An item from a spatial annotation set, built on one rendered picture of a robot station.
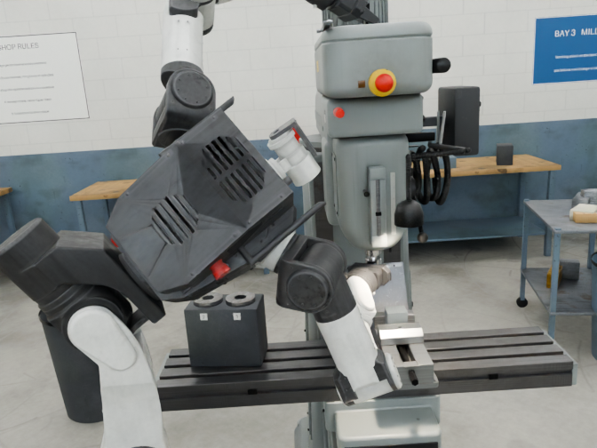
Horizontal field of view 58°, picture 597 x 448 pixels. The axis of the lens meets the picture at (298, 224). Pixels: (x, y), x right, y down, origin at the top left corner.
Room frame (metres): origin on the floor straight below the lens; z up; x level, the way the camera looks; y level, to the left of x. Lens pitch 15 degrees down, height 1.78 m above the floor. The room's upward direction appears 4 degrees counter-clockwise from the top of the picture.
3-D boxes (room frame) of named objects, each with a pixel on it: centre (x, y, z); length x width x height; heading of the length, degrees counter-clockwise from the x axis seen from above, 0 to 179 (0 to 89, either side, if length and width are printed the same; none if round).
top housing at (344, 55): (1.50, -0.21, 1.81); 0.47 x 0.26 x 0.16; 0
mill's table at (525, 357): (1.48, -0.16, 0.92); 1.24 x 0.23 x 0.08; 90
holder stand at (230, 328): (1.52, 0.24, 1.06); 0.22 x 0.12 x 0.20; 83
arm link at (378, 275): (1.40, -0.17, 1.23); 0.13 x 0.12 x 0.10; 65
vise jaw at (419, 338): (1.43, -0.27, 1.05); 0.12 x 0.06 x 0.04; 90
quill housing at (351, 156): (1.49, -0.21, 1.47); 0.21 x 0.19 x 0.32; 90
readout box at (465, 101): (1.78, -0.55, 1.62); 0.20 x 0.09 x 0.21; 0
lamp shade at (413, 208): (1.31, -0.28, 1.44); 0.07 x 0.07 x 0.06
